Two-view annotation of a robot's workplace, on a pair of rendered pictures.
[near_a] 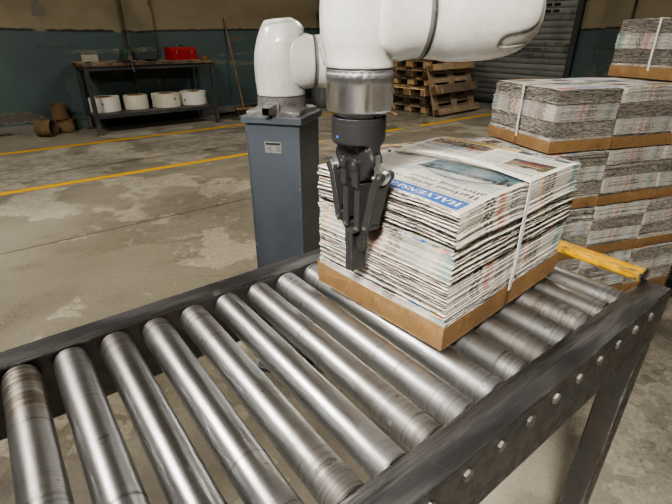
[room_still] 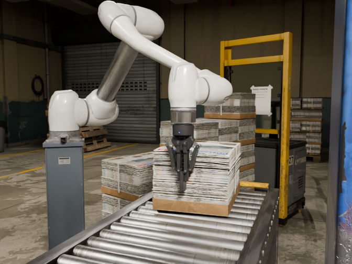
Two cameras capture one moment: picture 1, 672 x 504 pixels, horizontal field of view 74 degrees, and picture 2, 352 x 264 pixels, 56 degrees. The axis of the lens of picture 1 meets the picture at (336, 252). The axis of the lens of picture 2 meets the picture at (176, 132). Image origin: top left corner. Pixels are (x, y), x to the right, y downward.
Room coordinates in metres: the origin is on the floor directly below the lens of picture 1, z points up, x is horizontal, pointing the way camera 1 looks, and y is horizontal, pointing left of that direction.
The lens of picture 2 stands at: (-0.36, 0.59, 1.21)
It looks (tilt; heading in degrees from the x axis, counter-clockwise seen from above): 5 degrees down; 329
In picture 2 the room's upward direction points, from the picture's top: straight up
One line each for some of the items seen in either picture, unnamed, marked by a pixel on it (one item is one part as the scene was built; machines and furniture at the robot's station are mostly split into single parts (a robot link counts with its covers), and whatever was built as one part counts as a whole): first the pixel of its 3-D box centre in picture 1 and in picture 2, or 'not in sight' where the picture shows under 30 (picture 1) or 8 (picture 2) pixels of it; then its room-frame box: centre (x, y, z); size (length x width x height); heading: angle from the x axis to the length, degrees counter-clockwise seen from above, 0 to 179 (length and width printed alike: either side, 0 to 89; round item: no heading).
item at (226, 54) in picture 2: not in sight; (224, 124); (2.45, -1.73, 0.97); 0.09 x 0.09 x 1.75; 18
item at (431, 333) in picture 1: (402, 284); (194, 200); (0.68, -0.12, 0.83); 0.29 x 0.16 x 0.04; 42
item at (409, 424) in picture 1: (325, 351); (180, 231); (0.56, 0.02, 0.77); 0.47 x 0.05 x 0.05; 38
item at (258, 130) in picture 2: not in sight; (254, 130); (2.15, -1.87, 0.92); 0.57 x 0.01 x 0.05; 18
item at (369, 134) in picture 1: (358, 147); (183, 137); (0.63, -0.03, 1.09); 0.08 x 0.07 x 0.09; 38
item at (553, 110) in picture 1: (549, 113); (188, 135); (1.84, -0.86, 0.95); 0.38 x 0.29 x 0.23; 17
